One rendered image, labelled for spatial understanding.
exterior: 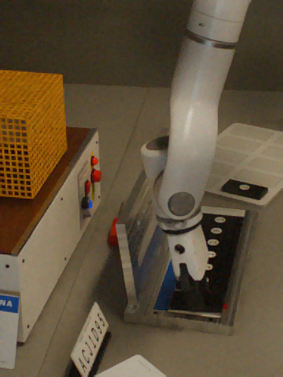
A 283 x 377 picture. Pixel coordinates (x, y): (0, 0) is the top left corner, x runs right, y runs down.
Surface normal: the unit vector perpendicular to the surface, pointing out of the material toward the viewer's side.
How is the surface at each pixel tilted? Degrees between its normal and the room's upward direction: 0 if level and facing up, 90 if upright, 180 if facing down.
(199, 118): 42
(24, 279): 90
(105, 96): 0
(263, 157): 0
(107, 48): 90
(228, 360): 0
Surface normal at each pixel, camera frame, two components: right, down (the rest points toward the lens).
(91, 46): -0.15, 0.46
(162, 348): -0.01, -0.88
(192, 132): 0.24, -0.36
